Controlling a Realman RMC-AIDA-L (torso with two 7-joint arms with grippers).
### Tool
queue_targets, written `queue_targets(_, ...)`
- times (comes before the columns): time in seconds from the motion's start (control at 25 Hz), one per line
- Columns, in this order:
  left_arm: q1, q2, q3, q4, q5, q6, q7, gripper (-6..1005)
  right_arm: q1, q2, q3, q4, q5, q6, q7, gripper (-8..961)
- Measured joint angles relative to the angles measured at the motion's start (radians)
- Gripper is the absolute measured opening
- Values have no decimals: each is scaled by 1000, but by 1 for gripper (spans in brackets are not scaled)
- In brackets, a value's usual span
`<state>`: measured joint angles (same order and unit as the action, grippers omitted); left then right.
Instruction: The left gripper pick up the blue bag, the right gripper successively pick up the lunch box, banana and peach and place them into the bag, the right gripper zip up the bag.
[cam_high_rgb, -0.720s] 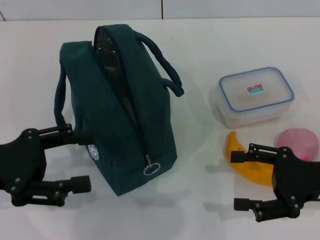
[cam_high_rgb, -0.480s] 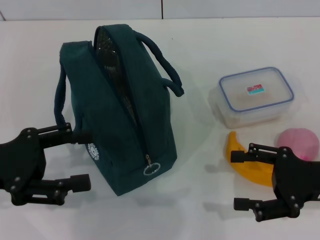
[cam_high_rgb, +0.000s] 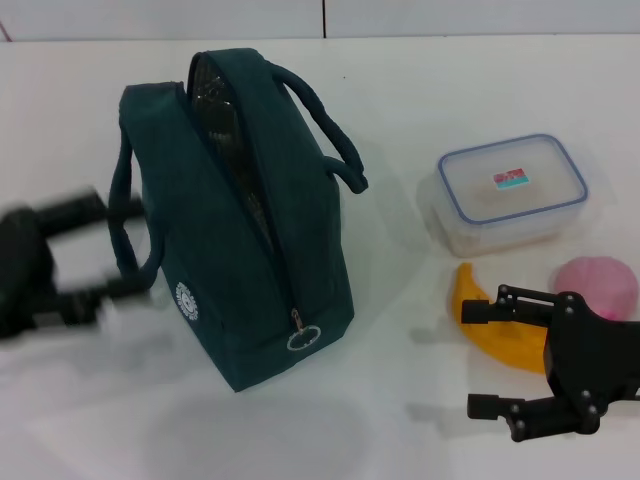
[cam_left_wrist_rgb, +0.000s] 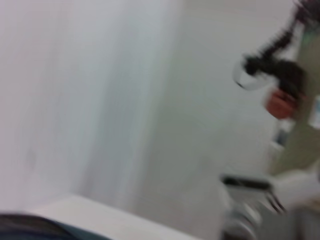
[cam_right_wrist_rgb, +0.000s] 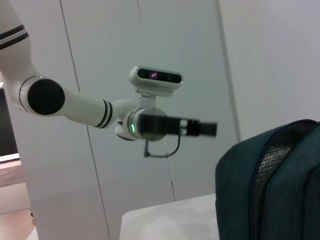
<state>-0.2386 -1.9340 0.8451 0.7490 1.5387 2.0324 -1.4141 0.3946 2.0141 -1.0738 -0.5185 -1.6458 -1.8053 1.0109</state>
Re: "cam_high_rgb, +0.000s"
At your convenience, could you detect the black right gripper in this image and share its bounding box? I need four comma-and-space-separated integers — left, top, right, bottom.
460, 283, 640, 444

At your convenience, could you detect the pink peach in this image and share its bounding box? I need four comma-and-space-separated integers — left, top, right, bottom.
552, 255, 640, 321

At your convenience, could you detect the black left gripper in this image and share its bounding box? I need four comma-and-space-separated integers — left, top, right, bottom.
0, 185, 151, 341

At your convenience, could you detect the yellow banana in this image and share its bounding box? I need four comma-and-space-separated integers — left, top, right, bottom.
451, 262, 551, 375

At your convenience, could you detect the zipper pull with clear ring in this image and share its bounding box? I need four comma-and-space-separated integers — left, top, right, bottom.
285, 308, 321, 352

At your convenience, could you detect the dark teal insulated lunch bag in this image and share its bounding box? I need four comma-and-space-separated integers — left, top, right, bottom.
108, 48, 370, 396

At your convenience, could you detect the clear food container blue seal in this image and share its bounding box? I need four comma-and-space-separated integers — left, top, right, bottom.
418, 132, 591, 259

